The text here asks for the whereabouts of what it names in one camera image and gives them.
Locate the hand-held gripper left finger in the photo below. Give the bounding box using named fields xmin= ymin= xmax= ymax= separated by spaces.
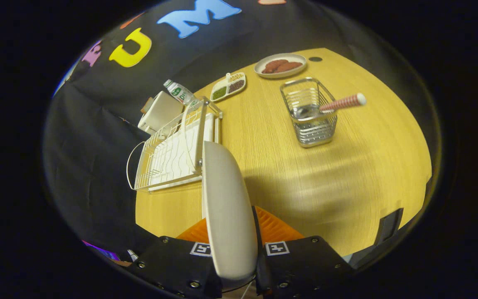
xmin=125 ymin=218 xmax=223 ymax=299

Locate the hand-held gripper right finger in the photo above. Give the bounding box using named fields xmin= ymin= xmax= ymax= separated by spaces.
xmin=252 ymin=206 xmax=356 ymax=297

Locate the beige round plate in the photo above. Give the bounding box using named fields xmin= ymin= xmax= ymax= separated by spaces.
xmin=202 ymin=140 xmax=259 ymax=281

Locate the white dish rack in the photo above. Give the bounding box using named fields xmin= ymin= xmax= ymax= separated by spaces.
xmin=126 ymin=96 xmax=224 ymax=194

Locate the wire metal basket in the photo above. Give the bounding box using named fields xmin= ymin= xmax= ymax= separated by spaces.
xmin=280 ymin=77 xmax=338 ymax=148

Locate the striped handle spoon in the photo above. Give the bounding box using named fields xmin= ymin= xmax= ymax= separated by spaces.
xmin=295 ymin=93 xmax=367 ymax=121

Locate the divided dish with beans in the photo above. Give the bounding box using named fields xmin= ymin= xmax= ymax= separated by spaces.
xmin=210 ymin=72 xmax=247 ymax=103

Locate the beige plate with meat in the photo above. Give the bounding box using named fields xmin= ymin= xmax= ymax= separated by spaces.
xmin=254 ymin=53 xmax=307 ymax=79

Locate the black rectangular panel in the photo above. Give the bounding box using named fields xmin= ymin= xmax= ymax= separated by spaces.
xmin=374 ymin=208 xmax=404 ymax=245

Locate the white drip tray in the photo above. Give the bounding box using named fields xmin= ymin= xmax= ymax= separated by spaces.
xmin=148 ymin=113 xmax=221 ymax=192

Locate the white toaster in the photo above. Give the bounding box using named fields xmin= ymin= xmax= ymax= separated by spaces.
xmin=137 ymin=91 xmax=185 ymax=135

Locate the black backdrop cloth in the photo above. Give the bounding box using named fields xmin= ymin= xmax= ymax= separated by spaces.
xmin=42 ymin=0 xmax=443 ymax=266

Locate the white green label bottle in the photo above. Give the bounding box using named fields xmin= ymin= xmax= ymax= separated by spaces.
xmin=163 ymin=79 xmax=200 ymax=106

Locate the red meat piece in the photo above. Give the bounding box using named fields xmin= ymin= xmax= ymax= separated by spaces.
xmin=278 ymin=61 xmax=304 ymax=73
xmin=261 ymin=59 xmax=289 ymax=74

